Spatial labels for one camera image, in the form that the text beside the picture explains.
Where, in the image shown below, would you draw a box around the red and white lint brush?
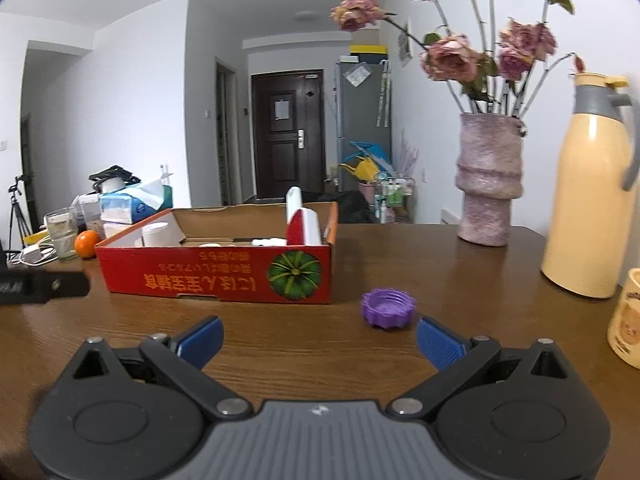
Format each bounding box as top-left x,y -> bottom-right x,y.
283,186 -> 324,246

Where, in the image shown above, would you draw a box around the dark brown door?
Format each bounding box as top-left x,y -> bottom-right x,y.
250,70 -> 326,200

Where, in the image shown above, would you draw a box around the black bag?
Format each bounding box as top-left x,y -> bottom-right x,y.
245,190 -> 376,225

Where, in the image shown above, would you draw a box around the white charger cables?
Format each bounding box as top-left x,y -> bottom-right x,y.
9,242 -> 56,266

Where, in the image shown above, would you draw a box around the black tripod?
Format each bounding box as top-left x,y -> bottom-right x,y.
7,175 -> 31,251

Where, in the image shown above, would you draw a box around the pink textured vase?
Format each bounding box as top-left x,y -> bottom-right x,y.
454,112 -> 526,247

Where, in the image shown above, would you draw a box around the orange fruit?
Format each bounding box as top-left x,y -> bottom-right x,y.
74,230 -> 100,260

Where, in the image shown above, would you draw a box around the yellow box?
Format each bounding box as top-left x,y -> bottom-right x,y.
349,45 -> 390,64

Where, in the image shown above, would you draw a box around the wire storage cart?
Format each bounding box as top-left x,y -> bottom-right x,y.
372,172 -> 416,225

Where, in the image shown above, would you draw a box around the clear plastic food container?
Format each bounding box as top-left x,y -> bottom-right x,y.
74,195 -> 104,234

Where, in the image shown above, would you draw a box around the purple feather decoration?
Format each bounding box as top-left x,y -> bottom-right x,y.
397,130 -> 421,181

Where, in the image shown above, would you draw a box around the blue tissue pack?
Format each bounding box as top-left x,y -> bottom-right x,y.
98,178 -> 174,225

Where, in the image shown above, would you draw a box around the drinking glass with straw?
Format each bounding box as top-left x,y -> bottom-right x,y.
43,207 -> 79,262

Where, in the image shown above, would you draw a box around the black folding holder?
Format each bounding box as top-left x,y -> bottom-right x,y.
88,164 -> 142,194

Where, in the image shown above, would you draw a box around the white folded umbrella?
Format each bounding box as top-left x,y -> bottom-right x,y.
375,60 -> 392,129

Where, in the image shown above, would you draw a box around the grey refrigerator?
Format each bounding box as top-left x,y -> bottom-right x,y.
334,60 -> 393,194

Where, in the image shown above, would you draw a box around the red cardboard box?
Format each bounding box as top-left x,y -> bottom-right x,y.
95,201 -> 340,306

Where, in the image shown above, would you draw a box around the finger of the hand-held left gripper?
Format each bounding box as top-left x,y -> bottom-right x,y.
27,271 -> 92,305

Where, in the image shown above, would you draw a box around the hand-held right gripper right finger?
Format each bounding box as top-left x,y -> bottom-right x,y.
387,316 -> 571,418

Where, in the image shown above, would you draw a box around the blue and yellow bags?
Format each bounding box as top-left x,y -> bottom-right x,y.
339,140 -> 394,184

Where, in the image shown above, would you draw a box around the clear plastic bag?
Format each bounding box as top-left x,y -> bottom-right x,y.
344,66 -> 372,89

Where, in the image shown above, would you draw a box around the yellow thermos jug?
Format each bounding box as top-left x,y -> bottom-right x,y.
541,72 -> 640,300

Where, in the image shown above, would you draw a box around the yellow bear mug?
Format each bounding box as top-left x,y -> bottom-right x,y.
607,268 -> 640,370

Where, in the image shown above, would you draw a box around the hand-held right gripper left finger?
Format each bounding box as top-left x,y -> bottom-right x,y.
72,316 -> 253,418

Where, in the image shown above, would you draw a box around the purple bottle cap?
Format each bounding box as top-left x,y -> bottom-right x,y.
360,287 -> 418,331

